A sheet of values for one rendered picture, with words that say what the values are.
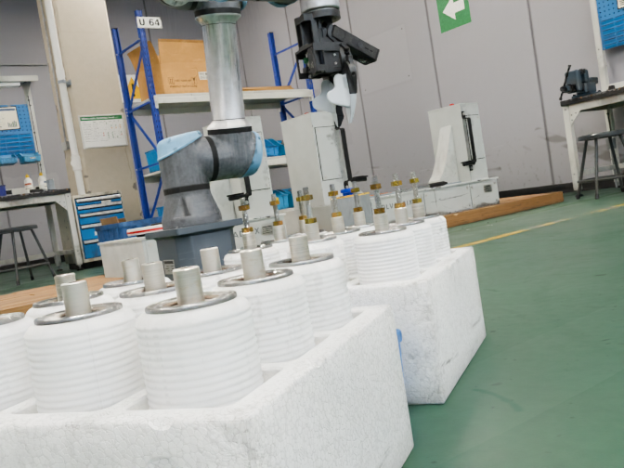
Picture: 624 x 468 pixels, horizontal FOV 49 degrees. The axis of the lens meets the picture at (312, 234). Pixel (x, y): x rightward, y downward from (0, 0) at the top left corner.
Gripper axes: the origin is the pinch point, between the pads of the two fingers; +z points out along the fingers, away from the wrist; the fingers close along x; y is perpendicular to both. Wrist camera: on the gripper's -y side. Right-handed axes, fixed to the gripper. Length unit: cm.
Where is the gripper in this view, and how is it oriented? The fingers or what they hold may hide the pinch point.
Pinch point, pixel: (346, 118)
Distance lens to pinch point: 133.4
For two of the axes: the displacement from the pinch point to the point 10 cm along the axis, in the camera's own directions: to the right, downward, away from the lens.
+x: 4.9, -0.3, -8.7
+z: 1.6, 9.9, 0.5
